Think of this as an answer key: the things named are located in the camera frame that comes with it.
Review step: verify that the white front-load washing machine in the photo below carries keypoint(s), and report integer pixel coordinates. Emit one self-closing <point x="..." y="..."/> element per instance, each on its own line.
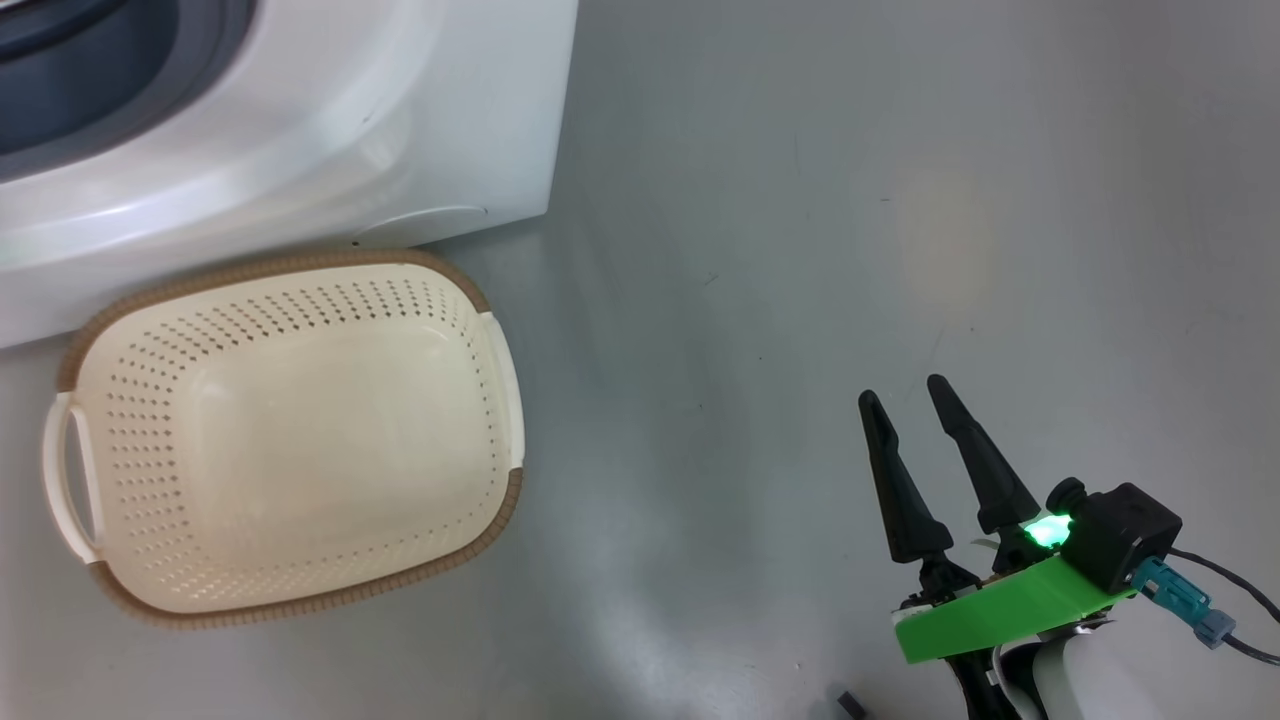
<point x="300" y="120"/>

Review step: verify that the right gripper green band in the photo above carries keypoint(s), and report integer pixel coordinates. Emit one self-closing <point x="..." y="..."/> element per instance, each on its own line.
<point x="1000" y="615"/>

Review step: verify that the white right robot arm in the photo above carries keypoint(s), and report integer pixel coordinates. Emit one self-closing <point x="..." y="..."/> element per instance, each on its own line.
<point x="1070" y="690"/>

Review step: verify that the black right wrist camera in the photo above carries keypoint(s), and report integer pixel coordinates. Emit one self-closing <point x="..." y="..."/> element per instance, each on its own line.
<point x="1125" y="535"/>

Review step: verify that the grey rubber door gasket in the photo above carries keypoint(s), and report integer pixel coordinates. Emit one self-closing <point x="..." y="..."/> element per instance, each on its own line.
<point x="80" y="90"/>

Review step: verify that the cream perforated laundry basket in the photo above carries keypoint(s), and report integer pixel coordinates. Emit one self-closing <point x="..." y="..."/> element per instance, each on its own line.
<point x="300" y="450"/>

